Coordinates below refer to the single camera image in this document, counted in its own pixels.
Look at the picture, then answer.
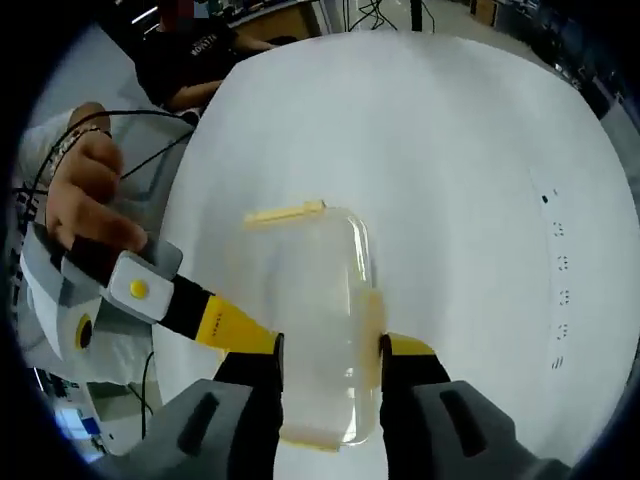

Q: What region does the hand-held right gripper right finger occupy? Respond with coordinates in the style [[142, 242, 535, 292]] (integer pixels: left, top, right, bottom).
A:
[[377, 331, 572, 480]]

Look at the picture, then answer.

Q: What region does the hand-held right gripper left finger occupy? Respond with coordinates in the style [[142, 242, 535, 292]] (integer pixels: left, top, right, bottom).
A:
[[142, 332, 287, 480]]

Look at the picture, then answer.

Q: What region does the clear plastic box yellow buckle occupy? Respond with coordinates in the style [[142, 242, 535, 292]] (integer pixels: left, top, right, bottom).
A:
[[221, 198, 387, 454]]

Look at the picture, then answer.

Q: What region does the person's left hand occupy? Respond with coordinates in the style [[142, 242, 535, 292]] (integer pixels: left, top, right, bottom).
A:
[[46, 128, 150, 252]]

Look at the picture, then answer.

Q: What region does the black cable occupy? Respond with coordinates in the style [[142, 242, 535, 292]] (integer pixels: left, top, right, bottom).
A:
[[137, 349, 157, 439], [29, 108, 224, 201]]

